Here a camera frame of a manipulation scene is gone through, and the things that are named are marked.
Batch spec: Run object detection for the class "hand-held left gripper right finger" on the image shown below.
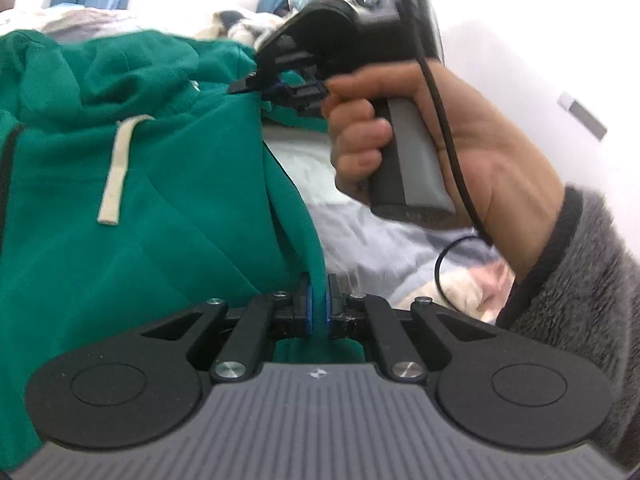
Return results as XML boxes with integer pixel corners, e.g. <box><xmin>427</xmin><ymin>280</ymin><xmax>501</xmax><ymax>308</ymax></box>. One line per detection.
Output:
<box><xmin>325</xmin><ymin>272</ymin><xmax>498</xmax><ymax>385</ymax></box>

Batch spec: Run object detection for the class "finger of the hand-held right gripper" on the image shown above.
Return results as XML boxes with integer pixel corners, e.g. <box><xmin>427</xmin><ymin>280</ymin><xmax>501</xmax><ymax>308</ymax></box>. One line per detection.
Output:
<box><xmin>227</xmin><ymin>66</ymin><xmax>307</xmax><ymax>96</ymax></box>
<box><xmin>279</xmin><ymin>81</ymin><xmax>329</xmax><ymax>117</ymax></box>

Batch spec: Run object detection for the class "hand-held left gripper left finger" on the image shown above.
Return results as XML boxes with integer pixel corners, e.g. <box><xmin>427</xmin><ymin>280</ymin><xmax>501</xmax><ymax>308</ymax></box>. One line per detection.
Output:
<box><xmin>140</xmin><ymin>272</ymin><xmax>317</xmax><ymax>385</ymax></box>

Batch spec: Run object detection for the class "green hoodie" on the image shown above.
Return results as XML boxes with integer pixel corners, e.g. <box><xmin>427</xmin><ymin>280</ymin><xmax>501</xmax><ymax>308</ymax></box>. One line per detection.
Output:
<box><xmin>0</xmin><ymin>27</ymin><xmax>368</xmax><ymax>461</ymax></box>

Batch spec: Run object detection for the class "person's right forearm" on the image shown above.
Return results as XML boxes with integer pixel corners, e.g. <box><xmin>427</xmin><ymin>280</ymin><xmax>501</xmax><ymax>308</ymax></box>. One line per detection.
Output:
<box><xmin>495</xmin><ymin>185</ymin><xmax>640</xmax><ymax>468</ymax></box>

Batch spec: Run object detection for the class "person's right hand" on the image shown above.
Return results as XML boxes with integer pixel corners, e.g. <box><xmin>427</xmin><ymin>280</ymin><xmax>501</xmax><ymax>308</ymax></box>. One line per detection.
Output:
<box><xmin>322</xmin><ymin>59</ymin><xmax>567</xmax><ymax>282</ymax></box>

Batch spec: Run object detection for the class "patchwork bed cover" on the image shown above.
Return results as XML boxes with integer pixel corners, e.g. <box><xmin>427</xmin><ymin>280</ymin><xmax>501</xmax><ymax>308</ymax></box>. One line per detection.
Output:
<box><xmin>0</xmin><ymin>2</ymin><xmax>518</xmax><ymax>328</ymax></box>

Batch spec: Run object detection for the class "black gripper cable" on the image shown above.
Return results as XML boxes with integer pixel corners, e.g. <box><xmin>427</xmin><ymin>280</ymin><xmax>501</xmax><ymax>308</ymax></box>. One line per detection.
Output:
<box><xmin>397</xmin><ymin>0</ymin><xmax>502</xmax><ymax>313</ymax></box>

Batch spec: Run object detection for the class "grey wall fixture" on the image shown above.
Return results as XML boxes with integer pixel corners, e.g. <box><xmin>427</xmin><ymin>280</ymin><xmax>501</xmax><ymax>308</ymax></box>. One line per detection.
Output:
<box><xmin>556</xmin><ymin>91</ymin><xmax>609</xmax><ymax>142</ymax></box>

